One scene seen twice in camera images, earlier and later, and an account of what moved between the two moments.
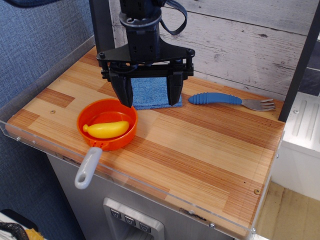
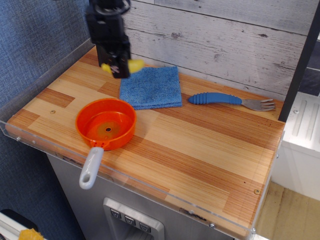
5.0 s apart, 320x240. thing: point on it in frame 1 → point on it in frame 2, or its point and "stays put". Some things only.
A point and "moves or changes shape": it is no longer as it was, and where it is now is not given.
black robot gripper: [145, 54] → [105, 18]
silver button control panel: [123, 222] stays put
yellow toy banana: [106, 130] moves or changes shape
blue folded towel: [151, 93] stays put
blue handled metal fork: [261, 105] stays put
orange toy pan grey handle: [108, 124] stays put
